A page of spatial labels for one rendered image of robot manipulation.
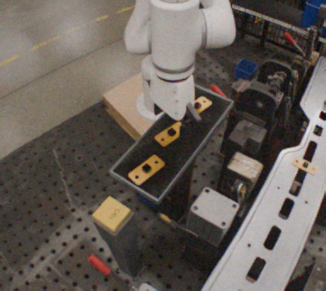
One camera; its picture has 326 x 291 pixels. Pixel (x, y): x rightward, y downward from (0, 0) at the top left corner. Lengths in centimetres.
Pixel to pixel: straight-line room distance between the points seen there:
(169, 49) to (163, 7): 8
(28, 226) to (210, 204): 76
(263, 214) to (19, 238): 87
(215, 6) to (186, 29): 8
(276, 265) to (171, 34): 61
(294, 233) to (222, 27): 57
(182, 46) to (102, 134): 93
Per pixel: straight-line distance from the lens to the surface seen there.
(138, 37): 103
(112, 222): 65
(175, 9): 50
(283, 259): 84
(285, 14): 171
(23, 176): 137
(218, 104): 85
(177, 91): 60
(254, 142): 91
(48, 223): 122
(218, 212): 72
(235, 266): 80
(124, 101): 138
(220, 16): 56
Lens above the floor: 175
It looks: 49 degrees down
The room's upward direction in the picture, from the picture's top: straight up
